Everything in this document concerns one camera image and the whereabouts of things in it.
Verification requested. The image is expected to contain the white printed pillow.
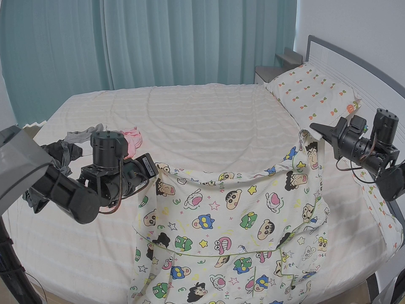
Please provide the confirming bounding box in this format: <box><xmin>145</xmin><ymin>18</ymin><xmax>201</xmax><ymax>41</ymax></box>
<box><xmin>264</xmin><ymin>63</ymin><xmax>363</xmax><ymax>138</ymax></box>

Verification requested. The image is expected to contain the light grey white garment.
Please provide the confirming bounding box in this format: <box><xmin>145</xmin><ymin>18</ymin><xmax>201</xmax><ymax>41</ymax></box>
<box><xmin>65</xmin><ymin>124</ymin><xmax>105</xmax><ymax>145</ymax></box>

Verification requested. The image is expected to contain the blue-green curtain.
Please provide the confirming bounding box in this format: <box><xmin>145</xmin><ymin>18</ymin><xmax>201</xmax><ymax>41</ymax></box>
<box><xmin>0</xmin><ymin>0</ymin><xmax>298</xmax><ymax>127</ymax></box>

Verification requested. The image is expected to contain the bed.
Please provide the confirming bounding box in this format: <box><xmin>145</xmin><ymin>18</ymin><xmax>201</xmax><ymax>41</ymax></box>
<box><xmin>1</xmin><ymin>35</ymin><xmax>405</xmax><ymax>304</ymax></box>

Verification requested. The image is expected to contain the black garment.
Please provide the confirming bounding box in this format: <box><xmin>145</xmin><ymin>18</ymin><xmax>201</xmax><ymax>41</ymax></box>
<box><xmin>22</xmin><ymin>140</ymin><xmax>83</xmax><ymax>214</ymax></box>

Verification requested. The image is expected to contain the black cable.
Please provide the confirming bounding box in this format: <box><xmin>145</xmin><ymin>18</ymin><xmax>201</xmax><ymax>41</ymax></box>
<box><xmin>336</xmin><ymin>158</ymin><xmax>378</xmax><ymax>183</ymax></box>

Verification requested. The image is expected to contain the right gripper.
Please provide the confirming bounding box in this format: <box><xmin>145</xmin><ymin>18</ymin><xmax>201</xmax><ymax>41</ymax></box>
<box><xmin>329</xmin><ymin>119</ymin><xmax>375</xmax><ymax>165</ymax></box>

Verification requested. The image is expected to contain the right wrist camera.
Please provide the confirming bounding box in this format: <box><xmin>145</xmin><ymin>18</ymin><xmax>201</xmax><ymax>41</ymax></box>
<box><xmin>348</xmin><ymin>116</ymin><xmax>368</xmax><ymax>136</ymax></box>

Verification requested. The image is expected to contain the white printed pyjama top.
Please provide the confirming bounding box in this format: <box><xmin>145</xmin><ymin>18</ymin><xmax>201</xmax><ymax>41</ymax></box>
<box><xmin>128</xmin><ymin>130</ymin><xmax>331</xmax><ymax>304</ymax></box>

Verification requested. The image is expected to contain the grey bedside table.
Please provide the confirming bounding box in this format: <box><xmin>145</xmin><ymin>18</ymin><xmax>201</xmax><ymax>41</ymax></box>
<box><xmin>255</xmin><ymin>47</ymin><xmax>302</xmax><ymax>85</ymax></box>

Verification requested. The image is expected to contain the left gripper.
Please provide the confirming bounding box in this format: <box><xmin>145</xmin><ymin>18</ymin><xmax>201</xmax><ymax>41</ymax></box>
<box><xmin>106</xmin><ymin>152</ymin><xmax>159</xmax><ymax>202</ymax></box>

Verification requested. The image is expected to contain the pink garment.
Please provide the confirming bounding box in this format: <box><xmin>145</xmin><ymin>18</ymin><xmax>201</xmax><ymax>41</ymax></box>
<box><xmin>122</xmin><ymin>127</ymin><xmax>143</xmax><ymax>157</ymax></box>

